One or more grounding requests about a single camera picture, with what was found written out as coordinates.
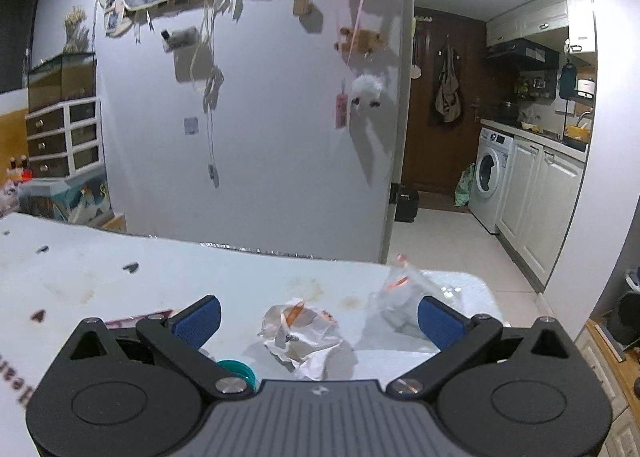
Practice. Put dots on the yellow bowl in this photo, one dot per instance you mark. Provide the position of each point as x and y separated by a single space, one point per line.
577 133

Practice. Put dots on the white paper wrapper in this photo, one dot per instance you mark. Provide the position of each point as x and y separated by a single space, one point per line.
300 342

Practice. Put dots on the clear plastic bag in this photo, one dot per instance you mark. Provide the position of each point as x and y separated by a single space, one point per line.
395 297

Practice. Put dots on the dark cooking pot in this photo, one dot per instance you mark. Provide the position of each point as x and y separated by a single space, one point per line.
507 111

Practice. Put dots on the glass tank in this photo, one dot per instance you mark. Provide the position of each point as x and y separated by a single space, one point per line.
60 82

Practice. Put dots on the foil covered table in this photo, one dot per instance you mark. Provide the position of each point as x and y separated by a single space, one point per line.
150 277

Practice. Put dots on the grey trash bin white bag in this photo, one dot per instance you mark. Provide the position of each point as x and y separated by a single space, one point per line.
627 322

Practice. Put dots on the teal print box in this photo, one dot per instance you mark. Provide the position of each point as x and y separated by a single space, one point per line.
55 199

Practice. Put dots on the pink hanging tag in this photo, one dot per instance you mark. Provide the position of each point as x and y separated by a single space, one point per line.
341 109

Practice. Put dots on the beige hanging bag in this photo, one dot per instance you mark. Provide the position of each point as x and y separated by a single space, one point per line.
447 97

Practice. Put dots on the small hanging pouch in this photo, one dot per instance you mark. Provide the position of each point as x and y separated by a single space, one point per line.
180 39

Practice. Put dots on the spice shelf with jars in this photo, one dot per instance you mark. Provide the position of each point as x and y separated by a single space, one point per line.
535 86

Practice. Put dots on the teal plastic piece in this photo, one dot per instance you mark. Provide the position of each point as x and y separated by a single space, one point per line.
237 368

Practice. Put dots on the black range hood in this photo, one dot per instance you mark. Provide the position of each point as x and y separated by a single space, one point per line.
525 53

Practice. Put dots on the blue hanging bag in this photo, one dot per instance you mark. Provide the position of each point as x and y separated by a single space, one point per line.
567 82

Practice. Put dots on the white bench cabinet wooden top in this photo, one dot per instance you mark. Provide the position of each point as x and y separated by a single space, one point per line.
607 367

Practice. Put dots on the dried flower bunch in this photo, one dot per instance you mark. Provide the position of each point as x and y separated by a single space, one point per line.
76 24

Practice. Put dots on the black crate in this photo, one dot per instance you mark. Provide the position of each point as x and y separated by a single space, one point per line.
406 204

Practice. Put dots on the white light switch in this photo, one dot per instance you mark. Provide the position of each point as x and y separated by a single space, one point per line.
190 126

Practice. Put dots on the wooden wall decoration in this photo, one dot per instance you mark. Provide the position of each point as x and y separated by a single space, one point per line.
365 39

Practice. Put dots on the white washing machine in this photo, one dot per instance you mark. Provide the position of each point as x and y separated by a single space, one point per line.
492 177

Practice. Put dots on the green plastic bag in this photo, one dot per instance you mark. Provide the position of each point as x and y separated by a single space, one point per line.
464 189

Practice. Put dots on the white plush toy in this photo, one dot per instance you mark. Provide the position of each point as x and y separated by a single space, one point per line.
367 87

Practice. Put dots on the round hanging paddle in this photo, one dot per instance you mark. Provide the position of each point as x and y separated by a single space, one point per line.
416 71

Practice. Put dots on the white kitchen appliance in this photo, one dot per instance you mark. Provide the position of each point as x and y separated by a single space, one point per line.
585 87

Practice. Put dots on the brown wooden door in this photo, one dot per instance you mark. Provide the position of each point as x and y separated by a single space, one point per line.
425 147

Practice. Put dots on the white upper cabinets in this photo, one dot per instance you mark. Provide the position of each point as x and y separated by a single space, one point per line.
540 12

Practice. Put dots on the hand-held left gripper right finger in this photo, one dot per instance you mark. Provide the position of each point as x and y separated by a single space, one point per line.
440 322

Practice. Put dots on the white base cabinets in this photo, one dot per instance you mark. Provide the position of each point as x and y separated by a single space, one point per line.
540 207

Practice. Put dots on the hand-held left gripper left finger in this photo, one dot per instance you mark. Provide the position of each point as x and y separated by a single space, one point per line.
197 322

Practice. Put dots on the white drawer chest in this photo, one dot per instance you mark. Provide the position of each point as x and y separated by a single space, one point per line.
65 137

